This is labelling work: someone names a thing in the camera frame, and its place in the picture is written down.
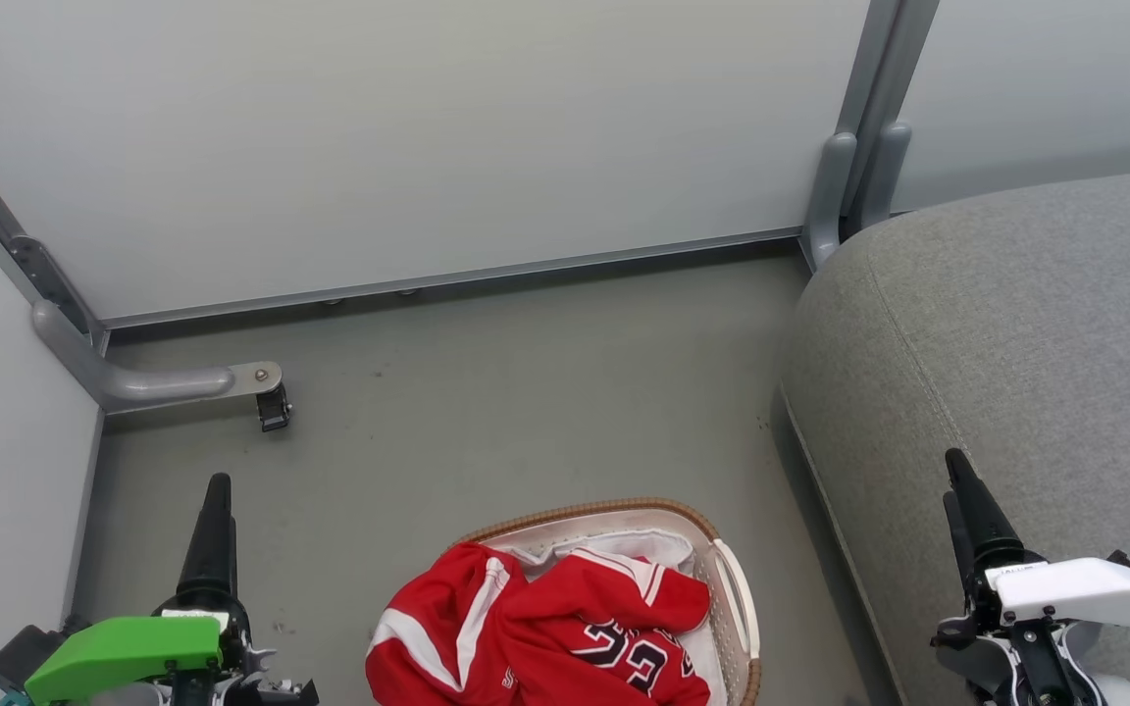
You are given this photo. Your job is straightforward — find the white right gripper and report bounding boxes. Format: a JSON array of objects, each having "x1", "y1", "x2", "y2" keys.
[{"x1": 933, "y1": 448, "x2": 1130, "y2": 706}]

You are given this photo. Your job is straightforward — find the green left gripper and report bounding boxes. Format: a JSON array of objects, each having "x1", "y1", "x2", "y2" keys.
[{"x1": 0, "y1": 474, "x2": 321, "y2": 706}]

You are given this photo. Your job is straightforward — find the red shirt with white sleeve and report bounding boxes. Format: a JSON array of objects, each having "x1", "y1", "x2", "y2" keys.
[{"x1": 366, "y1": 542, "x2": 527, "y2": 706}]

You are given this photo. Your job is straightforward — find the red basketball jersey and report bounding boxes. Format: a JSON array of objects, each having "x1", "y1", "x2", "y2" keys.
[{"x1": 496, "y1": 547, "x2": 713, "y2": 706}]

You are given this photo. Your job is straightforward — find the grey fabric sofa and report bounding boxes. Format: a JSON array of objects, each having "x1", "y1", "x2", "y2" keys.
[{"x1": 779, "y1": 165, "x2": 1130, "y2": 706}]

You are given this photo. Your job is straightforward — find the black caster wheel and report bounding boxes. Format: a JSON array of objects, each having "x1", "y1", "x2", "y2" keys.
[{"x1": 256, "y1": 384, "x2": 293, "y2": 432}]

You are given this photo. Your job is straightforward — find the grey partition support foot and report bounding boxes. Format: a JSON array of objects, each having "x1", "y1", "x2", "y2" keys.
[{"x1": 30, "y1": 299, "x2": 283, "y2": 413}]

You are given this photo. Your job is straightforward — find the white laundry basket brown rim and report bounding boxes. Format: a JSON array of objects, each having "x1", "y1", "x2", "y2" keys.
[{"x1": 452, "y1": 497, "x2": 762, "y2": 706}]

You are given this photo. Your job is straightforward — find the dark grey hinge plate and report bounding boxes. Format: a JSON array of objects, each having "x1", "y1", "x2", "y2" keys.
[{"x1": 8, "y1": 235, "x2": 105, "y2": 344}]

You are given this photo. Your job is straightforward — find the white cloth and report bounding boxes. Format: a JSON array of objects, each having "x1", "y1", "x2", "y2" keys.
[{"x1": 506, "y1": 529, "x2": 728, "y2": 706}]

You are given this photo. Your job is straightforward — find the grey partition post foot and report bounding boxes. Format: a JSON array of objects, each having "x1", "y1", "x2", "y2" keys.
[
  {"x1": 859, "y1": 122, "x2": 912, "y2": 232},
  {"x1": 803, "y1": 132, "x2": 858, "y2": 269}
]

